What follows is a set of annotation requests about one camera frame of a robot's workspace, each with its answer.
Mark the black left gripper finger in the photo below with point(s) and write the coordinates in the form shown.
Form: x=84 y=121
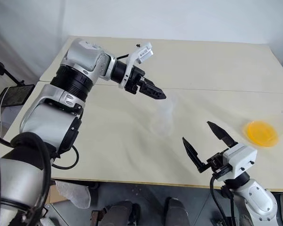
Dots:
x=151 y=93
x=153 y=87

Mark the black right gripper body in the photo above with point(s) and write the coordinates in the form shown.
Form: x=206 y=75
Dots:
x=217 y=166

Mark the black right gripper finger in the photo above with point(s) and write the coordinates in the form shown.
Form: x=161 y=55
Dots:
x=222 y=135
x=192 y=153

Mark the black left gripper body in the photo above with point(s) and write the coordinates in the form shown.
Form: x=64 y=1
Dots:
x=133 y=80

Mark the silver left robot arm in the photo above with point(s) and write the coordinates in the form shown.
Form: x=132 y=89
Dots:
x=47 y=122

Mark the dark rounded shape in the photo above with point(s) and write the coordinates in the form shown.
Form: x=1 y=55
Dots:
x=120 y=213
x=176 y=212

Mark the black flat panel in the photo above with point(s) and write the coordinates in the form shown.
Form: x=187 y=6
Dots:
x=14 y=95

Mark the white plastic bag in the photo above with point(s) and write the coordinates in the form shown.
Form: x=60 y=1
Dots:
x=73 y=194

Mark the brown cardboard piece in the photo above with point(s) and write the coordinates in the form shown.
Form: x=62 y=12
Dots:
x=57 y=193

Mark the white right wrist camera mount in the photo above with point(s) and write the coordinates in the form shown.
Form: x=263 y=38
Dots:
x=241 y=159

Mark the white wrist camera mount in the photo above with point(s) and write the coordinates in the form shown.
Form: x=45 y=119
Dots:
x=241 y=159
x=141 y=53

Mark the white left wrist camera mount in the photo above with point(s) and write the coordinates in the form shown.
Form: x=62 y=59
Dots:
x=141 y=53

